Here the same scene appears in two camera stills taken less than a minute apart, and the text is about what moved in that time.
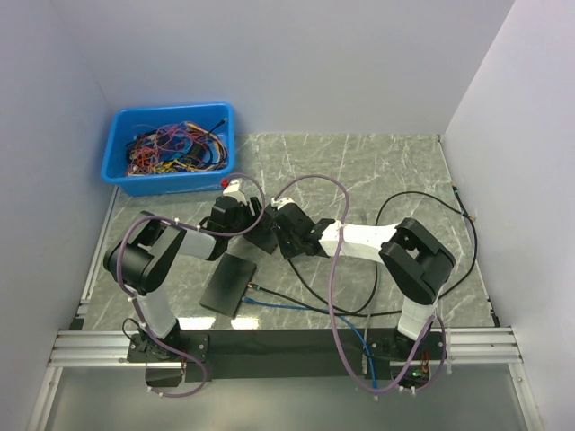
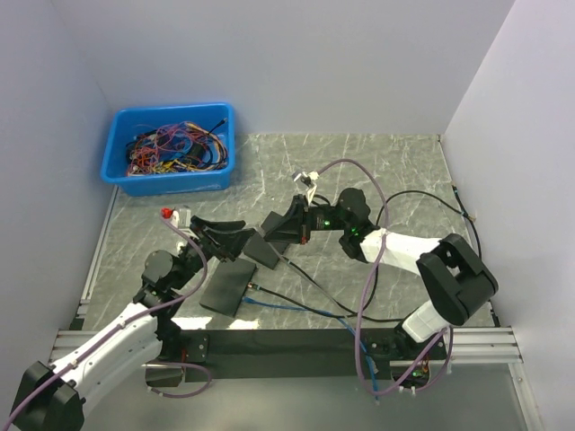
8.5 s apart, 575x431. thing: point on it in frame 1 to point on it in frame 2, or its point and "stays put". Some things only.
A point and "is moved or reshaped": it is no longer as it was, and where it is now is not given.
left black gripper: x=246 y=208 to x=230 y=243
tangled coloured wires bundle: x=174 y=147 stays put
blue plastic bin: x=130 y=123 stays put
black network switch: x=262 y=235 is moved or reshaped
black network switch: x=228 y=285 stays put
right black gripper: x=287 y=251 to x=288 y=229
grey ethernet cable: x=364 y=358 to x=314 y=285
